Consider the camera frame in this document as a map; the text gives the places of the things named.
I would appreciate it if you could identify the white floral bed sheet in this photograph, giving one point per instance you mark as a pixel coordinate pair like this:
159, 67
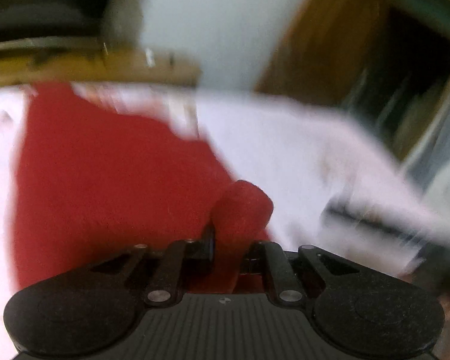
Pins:
302, 157

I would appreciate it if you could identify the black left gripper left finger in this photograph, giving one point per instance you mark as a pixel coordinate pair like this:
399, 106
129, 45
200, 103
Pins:
160, 277

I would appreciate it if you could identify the red knitted beaded sweater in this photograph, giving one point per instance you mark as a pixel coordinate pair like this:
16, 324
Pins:
90, 183

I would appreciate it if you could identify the brown wooden door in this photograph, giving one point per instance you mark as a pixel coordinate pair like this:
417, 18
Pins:
323, 51

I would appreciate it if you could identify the wooden tv stand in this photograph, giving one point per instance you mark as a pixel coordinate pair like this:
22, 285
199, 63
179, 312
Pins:
90, 59

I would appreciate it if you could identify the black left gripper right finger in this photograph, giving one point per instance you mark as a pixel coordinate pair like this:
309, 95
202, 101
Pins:
295, 277

